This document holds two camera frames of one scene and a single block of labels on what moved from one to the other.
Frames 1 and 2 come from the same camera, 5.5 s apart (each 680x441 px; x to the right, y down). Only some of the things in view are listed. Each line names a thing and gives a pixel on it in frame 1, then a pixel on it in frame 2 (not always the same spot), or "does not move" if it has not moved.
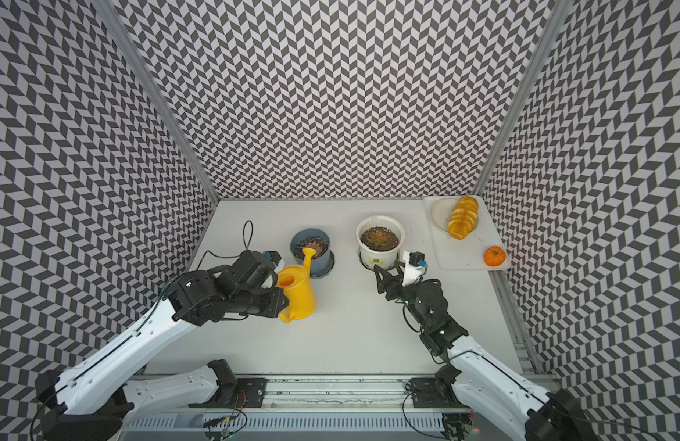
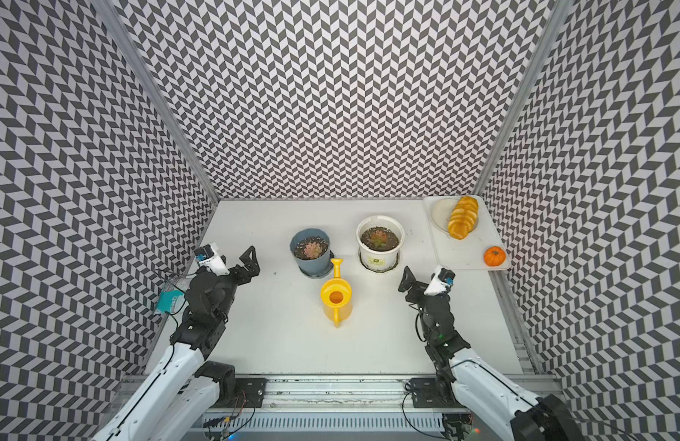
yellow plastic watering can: x=298 y=285 → x=336 y=296
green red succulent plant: x=379 y=238 does not move
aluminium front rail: x=335 y=391 does not move
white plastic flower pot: x=379 y=240 does not move
